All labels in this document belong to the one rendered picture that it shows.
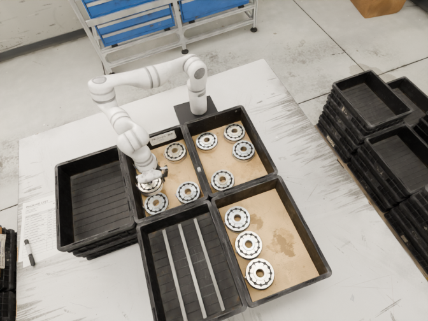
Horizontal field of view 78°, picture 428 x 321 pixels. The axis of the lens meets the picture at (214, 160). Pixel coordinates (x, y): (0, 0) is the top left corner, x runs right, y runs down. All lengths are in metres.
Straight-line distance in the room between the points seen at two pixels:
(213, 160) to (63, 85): 2.39
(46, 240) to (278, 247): 1.06
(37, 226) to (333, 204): 1.41
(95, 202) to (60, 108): 1.92
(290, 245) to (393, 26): 3.02
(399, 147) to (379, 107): 0.29
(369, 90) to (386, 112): 0.20
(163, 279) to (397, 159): 1.55
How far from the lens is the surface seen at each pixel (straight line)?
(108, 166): 1.36
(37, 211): 1.61
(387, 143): 2.04
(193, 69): 1.23
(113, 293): 1.30
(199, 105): 1.40
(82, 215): 1.31
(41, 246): 1.52
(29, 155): 1.83
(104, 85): 1.12
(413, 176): 1.98
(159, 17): 2.90
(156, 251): 1.13
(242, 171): 1.19
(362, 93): 2.10
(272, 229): 1.11
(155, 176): 1.00
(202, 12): 3.00
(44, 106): 3.22
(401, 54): 3.38
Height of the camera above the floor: 1.89
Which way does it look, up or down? 60 degrees down
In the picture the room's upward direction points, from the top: 10 degrees counter-clockwise
